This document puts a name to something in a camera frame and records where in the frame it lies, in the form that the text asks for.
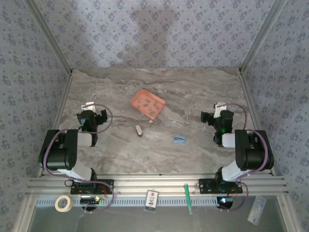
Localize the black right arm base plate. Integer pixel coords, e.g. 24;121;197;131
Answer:
198;178;243;195

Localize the white card with red logo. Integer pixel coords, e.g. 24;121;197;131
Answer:
143;189;159;214

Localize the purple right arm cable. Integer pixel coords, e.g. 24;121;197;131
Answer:
220;102;271;213

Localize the clear plastic bag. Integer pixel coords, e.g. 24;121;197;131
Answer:
247;195;267;226

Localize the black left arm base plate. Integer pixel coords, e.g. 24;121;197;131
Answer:
70;179;115;195

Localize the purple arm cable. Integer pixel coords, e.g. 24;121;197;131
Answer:
41;103;115;214
220;102;271;213

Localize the masking tape roll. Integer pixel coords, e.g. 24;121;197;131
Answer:
54;195;74;213

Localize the circuit board with lights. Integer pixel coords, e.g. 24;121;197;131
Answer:
80;196;101;205
217;196;236;205

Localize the green marker pen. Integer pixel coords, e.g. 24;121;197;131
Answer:
183;183;194;216

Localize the grey slotted cable duct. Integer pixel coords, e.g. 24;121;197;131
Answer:
35;196;218;207

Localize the grey metal panel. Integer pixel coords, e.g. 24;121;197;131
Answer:
26;196;289;232

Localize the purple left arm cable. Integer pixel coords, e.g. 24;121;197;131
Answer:
41;103;115;214

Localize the orange plastic tray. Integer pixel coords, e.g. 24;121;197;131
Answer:
129;88;167;121

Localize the aluminium frame post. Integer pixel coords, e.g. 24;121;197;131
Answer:
24;0;74;74
239;0;288;73

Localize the aluminium cross rail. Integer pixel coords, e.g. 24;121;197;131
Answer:
25;173;289;197

